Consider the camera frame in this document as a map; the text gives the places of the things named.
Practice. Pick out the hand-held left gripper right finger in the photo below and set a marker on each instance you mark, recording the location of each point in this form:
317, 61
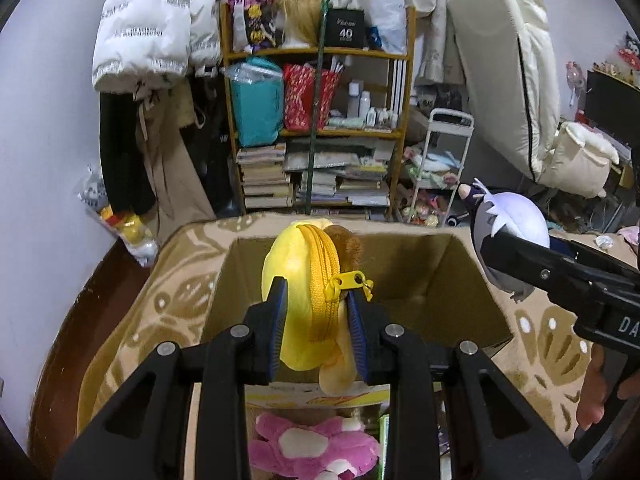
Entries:
357, 330

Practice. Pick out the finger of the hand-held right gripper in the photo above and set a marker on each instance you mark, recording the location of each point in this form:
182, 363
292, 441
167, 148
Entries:
600, 265
540, 267

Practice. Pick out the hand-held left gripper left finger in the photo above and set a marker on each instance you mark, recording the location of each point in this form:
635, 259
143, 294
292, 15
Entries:
277, 325

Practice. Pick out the yellow plush zipper pouch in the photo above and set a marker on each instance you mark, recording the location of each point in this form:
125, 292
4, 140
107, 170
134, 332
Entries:
300, 280

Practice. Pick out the purple white plush toy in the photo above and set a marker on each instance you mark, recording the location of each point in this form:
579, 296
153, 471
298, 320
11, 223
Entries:
515, 215

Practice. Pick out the cardboard box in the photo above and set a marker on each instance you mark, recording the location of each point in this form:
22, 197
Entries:
425, 270

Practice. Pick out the pink plush toy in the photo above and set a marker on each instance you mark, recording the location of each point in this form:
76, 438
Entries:
300, 440

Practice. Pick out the person's right hand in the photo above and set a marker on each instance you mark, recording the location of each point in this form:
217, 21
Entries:
592, 390

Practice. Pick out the cream cushion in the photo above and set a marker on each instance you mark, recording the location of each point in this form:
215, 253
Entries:
575, 160

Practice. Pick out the beige patterned blanket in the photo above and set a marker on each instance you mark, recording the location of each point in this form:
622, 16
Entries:
170, 285

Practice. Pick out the stack of books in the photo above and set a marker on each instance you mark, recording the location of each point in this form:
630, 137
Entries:
262, 175

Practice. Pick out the black monitor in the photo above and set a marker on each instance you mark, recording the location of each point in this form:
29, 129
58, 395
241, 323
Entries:
610, 105

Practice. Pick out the pile of books and papers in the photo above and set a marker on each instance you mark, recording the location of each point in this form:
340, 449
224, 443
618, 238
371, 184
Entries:
345, 170

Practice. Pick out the white trolley cart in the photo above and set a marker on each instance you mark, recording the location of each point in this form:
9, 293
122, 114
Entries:
450, 117

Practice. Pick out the plastic bag of toys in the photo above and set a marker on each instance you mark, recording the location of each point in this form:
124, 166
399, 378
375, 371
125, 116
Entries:
130, 230

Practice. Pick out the beige hanging coat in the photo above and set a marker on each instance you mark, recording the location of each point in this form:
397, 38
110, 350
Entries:
170, 180

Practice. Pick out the black hanging garment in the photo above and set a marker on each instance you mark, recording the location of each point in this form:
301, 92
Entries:
117, 160
215, 150

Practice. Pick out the white mattress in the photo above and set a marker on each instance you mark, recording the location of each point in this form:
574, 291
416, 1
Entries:
500, 60

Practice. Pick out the teal package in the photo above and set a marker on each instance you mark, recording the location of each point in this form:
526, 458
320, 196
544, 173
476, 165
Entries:
255, 110

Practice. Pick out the row of cosmetic bottles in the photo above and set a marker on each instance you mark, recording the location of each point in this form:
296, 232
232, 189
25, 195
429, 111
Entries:
370, 112

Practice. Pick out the red gift bag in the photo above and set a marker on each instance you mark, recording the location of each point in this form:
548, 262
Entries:
300, 100

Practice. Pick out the green pole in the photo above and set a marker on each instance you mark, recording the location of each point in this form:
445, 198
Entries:
316, 100

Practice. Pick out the wooden shelf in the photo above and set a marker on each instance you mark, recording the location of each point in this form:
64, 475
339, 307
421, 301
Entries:
350, 53

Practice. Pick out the white plastic bag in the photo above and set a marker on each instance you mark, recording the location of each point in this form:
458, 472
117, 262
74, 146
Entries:
387, 10

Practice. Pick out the black box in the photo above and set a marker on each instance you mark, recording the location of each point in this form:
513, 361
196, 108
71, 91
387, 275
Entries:
345, 30

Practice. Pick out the dark printed bag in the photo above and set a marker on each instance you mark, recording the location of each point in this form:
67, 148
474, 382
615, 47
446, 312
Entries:
255, 20

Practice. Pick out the blonde wig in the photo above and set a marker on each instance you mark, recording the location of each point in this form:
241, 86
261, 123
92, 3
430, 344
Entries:
300, 15

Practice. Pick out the white puffer jacket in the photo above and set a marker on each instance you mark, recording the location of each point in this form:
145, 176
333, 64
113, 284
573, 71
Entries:
145, 25

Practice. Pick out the brown wooden bed frame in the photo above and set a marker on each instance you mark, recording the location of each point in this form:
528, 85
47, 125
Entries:
75, 340

